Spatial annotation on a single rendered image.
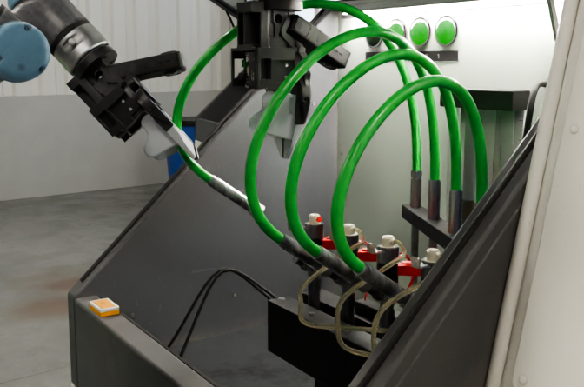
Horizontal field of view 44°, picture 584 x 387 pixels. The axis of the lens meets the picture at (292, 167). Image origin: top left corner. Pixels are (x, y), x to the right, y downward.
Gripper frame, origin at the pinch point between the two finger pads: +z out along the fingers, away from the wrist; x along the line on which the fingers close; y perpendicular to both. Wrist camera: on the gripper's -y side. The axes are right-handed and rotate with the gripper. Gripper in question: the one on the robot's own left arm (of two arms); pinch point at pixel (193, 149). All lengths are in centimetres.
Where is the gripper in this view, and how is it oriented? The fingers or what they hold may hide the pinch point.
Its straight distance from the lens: 109.1
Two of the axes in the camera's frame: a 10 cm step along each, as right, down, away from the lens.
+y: -7.3, 6.9, -0.3
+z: 6.9, 7.2, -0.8
